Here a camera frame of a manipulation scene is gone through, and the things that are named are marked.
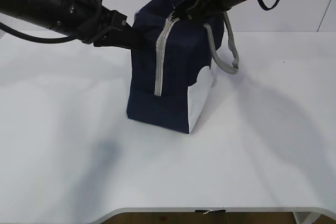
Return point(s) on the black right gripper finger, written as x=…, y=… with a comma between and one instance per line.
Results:
x=181, y=11

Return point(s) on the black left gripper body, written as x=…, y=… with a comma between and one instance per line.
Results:
x=90, y=22

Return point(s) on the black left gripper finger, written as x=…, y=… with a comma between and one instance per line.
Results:
x=127, y=38

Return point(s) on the navy blue lunch bag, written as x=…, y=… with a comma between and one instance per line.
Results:
x=174, y=71

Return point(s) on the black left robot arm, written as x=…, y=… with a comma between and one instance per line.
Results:
x=43, y=13

